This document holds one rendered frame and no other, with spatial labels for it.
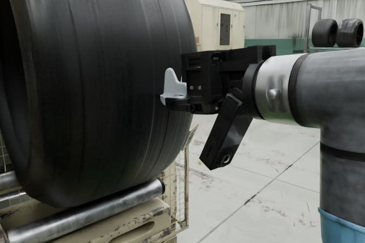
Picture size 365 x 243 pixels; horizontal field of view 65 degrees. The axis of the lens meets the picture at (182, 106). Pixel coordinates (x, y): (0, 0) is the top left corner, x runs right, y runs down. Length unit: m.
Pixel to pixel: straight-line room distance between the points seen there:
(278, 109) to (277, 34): 11.98
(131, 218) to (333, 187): 0.51
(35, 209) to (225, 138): 0.68
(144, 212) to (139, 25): 0.44
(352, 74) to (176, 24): 0.33
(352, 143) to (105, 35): 0.34
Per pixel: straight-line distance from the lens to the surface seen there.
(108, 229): 0.69
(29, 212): 0.93
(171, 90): 0.44
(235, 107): 0.35
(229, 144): 0.39
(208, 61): 0.36
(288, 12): 12.18
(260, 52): 0.34
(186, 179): 1.50
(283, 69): 0.30
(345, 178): 0.28
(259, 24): 12.63
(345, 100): 0.27
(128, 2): 0.49
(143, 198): 0.72
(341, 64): 0.28
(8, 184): 0.89
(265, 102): 0.31
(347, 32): 5.64
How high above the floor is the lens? 1.26
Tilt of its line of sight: 12 degrees down
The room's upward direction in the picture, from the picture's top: straight up
